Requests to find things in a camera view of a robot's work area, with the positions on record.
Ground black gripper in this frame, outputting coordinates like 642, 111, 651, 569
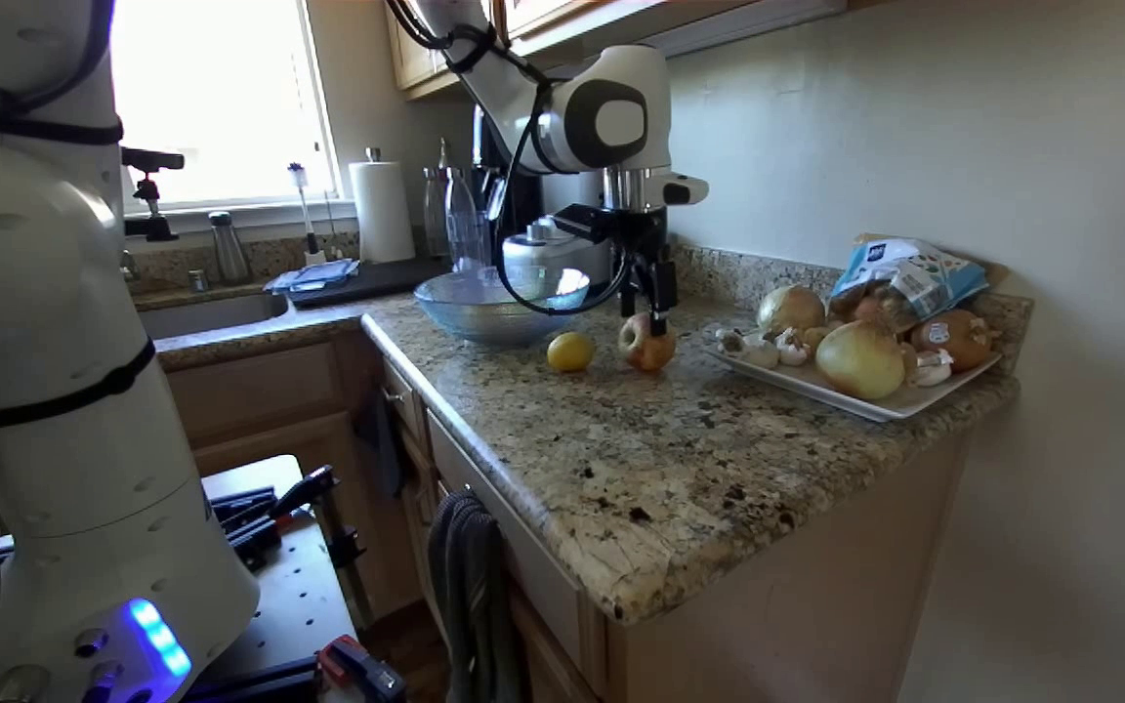
604, 208, 686, 346

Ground red yellow apple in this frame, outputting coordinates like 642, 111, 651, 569
613, 309, 681, 378

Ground yellow lemon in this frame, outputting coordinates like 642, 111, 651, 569
544, 330, 597, 378

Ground clear glass bowl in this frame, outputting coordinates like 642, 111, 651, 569
409, 264, 597, 347

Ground white electric kettle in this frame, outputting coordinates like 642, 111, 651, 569
498, 172, 621, 304

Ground small pale onion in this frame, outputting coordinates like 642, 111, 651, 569
754, 282, 833, 335

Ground white mushroom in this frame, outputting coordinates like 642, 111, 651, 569
775, 323, 820, 366
909, 347, 962, 390

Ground white rectangular tray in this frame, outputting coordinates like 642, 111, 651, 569
702, 323, 1005, 426

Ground clear glass jug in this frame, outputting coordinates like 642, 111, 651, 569
442, 170, 500, 269

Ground large pale onion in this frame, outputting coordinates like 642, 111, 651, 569
814, 322, 913, 407

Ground tall glass bottle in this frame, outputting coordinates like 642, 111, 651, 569
419, 136, 462, 267

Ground brown onion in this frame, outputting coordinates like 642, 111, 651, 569
909, 309, 999, 374
847, 284, 922, 340

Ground blue plastic food package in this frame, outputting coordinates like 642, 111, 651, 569
827, 235, 992, 323

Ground white paper towel roll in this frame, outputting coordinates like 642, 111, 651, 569
348, 144, 419, 269

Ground wooden upper cabinet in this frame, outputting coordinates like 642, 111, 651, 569
383, 0, 853, 103

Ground wooden cabinet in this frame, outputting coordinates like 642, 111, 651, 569
383, 0, 853, 103
163, 330, 969, 703

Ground wooden lower cabinet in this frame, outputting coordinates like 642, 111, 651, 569
163, 330, 969, 703

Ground blue dish cloth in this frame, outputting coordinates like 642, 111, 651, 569
263, 256, 363, 304

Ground dark hanging dish towel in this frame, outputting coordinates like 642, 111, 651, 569
421, 485, 537, 703

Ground white dish brush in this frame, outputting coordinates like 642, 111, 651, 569
285, 161, 333, 267

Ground black clamp tools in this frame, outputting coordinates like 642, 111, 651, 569
202, 464, 371, 577

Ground kitchen sink basin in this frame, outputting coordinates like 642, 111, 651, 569
130, 284, 292, 346

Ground perforated black base table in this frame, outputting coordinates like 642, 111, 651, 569
185, 448, 363, 697

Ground blue red clamp tool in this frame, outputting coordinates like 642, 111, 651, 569
314, 632, 409, 703

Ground bright kitchen window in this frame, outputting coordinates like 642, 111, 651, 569
107, 0, 343, 219

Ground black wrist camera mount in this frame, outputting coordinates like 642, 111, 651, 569
551, 201, 633, 245

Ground black camera on stand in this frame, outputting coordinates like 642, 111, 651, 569
119, 144, 186, 245

